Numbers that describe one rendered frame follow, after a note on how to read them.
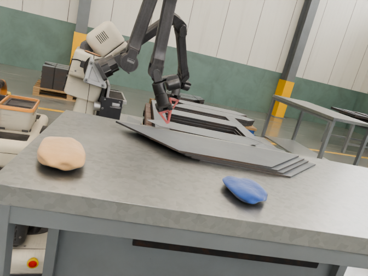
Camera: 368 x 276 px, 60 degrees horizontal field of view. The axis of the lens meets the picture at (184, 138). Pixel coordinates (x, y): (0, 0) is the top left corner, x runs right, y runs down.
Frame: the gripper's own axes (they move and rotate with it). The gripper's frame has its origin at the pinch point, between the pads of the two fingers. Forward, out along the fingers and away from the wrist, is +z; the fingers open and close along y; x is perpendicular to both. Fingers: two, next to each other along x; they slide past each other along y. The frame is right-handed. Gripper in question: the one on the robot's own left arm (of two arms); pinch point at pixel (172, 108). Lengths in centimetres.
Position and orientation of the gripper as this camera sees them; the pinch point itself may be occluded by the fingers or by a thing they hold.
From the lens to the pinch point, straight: 219.3
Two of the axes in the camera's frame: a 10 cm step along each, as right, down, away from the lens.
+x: -9.6, -2.0, -2.1
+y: -2.0, -0.6, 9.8
